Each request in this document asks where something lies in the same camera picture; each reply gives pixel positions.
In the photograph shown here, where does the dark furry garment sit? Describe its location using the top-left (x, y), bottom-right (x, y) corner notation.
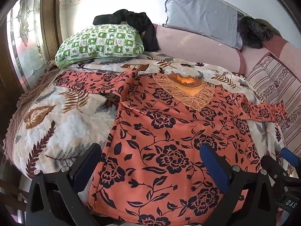
top-left (237, 14), bottom-right (283, 50)

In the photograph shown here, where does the stained glass window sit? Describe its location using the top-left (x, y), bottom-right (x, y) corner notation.
top-left (6, 0), bottom-right (51, 92)

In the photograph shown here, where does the wooden window frame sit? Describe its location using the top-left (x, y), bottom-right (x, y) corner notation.
top-left (40, 0), bottom-right (63, 62)

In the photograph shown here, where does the grey pillow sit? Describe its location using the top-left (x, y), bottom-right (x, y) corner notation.
top-left (162, 0), bottom-right (243, 50)

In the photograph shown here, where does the mauve pink cushion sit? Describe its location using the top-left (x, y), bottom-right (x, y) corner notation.
top-left (263, 36), bottom-right (301, 74)

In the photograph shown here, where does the striped beige cloth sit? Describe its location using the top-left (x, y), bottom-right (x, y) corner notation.
top-left (246, 52), bottom-right (301, 147)

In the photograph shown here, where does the leaf print blanket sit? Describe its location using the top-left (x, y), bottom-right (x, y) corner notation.
top-left (3, 51), bottom-right (293, 184)

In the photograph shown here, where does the green checked pillow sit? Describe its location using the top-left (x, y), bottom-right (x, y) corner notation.
top-left (55, 22), bottom-right (145, 68)

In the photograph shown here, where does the black garment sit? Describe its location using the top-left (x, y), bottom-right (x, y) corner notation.
top-left (93, 9), bottom-right (160, 52)

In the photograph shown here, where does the orange floral shirt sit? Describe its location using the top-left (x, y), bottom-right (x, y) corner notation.
top-left (55, 69), bottom-right (289, 226)

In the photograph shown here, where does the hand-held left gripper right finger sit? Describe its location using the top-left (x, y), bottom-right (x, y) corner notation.
top-left (199, 143), bottom-right (278, 226)

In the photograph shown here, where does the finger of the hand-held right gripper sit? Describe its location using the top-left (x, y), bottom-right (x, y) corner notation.
top-left (280, 147), bottom-right (301, 169)
top-left (261, 155), bottom-right (289, 182)

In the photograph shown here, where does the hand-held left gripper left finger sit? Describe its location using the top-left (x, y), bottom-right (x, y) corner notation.
top-left (25, 143), bottom-right (103, 226)

